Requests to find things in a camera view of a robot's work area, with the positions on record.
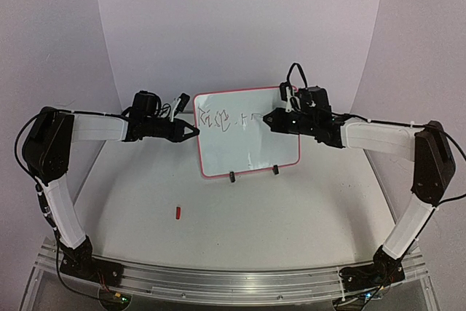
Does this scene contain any pink framed whiteboard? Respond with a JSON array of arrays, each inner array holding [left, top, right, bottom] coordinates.
[[194, 87, 301, 178]]

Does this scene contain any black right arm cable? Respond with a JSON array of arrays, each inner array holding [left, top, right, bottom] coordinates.
[[285, 62, 466, 202]]

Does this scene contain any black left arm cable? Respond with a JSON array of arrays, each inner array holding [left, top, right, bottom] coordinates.
[[12, 110, 106, 294]]

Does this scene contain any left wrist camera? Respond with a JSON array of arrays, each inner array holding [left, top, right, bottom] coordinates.
[[169, 92, 190, 122]]

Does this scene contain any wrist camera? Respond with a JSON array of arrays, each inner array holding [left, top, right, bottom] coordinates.
[[279, 82, 298, 113], [169, 92, 190, 122]]

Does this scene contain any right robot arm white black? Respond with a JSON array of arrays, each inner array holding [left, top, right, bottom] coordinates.
[[263, 84, 456, 286]]

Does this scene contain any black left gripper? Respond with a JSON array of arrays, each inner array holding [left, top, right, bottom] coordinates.
[[144, 116, 200, 142]]

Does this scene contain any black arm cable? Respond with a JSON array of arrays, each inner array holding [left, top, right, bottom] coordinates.
[[12, 110, 106, 294], [285, 62, 466, 202]]

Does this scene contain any red marker cap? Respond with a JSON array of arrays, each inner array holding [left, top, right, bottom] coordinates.
[[175, 207, 181, 220]]

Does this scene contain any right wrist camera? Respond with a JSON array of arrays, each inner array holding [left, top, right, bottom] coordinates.
[[279, 82, 298, 113]]

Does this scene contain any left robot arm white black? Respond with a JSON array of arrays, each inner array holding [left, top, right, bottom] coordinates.
[[15, 90, 200, 278]]

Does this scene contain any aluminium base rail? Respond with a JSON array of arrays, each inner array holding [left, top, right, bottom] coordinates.
[[34, 245, 434, 307]]

